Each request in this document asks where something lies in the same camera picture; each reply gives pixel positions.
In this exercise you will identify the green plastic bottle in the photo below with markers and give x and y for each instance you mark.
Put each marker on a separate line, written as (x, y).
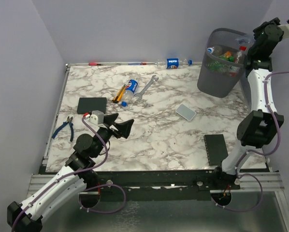
(218, 65)

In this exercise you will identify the black notebook right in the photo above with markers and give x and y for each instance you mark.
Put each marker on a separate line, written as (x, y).
(215, 148)

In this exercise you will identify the clear bottle purple label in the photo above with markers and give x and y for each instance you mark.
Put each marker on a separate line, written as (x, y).
(245, 40)

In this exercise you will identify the grey white rectangular pad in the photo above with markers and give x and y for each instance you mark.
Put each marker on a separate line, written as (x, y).
(185, 112)

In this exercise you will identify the grey mesh waste bin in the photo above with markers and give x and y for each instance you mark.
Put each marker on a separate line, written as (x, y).
(214, 83)

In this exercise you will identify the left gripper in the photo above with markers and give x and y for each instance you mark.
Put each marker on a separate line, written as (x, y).
(124, 128)

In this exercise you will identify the black box left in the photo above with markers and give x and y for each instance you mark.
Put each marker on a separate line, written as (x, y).
(86, 105)

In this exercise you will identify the red handled screwdriver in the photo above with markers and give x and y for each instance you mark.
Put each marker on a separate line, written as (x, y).
(95, 64)

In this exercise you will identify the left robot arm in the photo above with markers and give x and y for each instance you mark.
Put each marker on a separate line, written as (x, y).
(90, 152)

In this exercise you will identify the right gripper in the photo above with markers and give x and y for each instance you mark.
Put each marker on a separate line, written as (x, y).
(256, 36)

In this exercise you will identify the Pepsi bottle blue label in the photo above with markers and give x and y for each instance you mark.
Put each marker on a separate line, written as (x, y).
(129, 92)

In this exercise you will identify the blue handled screwdriver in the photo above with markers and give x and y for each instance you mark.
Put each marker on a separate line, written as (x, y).
(138, 63)

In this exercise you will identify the red green label water bottle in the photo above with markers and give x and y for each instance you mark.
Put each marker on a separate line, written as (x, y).
(237, 58)

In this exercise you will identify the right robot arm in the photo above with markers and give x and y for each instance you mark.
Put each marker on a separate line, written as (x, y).
(263, 122)

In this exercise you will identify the silver open-end wrench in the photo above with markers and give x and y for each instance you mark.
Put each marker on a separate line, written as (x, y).
(139, 95)

